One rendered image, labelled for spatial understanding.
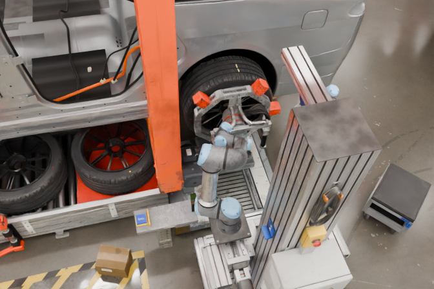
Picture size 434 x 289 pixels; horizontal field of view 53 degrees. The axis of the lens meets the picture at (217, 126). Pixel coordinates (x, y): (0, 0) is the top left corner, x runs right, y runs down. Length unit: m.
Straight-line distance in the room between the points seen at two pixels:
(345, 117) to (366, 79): 3.20
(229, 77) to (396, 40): 2.96
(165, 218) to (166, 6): 1.67
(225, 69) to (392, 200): 1.65
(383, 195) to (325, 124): 2.05
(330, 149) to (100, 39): 2.51
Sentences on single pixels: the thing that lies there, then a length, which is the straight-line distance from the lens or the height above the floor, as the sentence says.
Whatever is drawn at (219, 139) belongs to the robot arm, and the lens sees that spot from 2.53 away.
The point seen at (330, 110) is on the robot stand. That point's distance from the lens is 1.66.
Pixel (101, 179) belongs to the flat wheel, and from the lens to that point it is 3.25.
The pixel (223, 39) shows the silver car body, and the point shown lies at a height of 1.41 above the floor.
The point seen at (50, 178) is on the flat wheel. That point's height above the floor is 0.50.
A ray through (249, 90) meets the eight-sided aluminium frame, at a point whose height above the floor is 1.12.
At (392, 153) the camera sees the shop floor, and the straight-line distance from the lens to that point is 4.31.
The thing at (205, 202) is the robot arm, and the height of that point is 1.08.
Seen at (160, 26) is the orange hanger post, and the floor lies 2.00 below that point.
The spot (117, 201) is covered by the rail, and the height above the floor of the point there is 0.39.
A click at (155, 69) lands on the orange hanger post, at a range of 2.12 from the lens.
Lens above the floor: 3.24
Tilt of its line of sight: 52 degrees down
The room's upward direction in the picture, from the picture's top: 4 degrees clockwise
